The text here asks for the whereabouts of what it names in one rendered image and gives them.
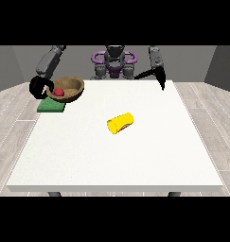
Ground grey robot trunk purple rings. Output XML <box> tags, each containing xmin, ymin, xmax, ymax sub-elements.
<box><xmin>89</xmin><ymin>45</ymin><xmax>139</xmax><ymax>81</ymax></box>

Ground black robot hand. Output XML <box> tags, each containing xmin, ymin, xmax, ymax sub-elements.
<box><xmin>133</xmin><ymin>65</ymin><xmax>167</xmax><ymax>92</ymax></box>
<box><xmin>28</xmin><ymin>75</ymin><xmax>55</xmax><ymax>101</ymax></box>

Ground green square pad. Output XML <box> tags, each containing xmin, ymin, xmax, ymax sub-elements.
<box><xmin>36</xmin><ymin>95</ymin><xmax>66</xmax><ymax>113</ymax></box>

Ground yellow cup with melon print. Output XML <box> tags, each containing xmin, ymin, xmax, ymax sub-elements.
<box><xmin>106</xmin><ymin>112</ymin><xmax>135</xmax><ymax>135</ymax></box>

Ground brown wooden bowl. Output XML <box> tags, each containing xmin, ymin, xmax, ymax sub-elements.
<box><xmin>45</xmin><ymin>76</ymin><xmax>86</xmax><ymax>104</ymax></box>

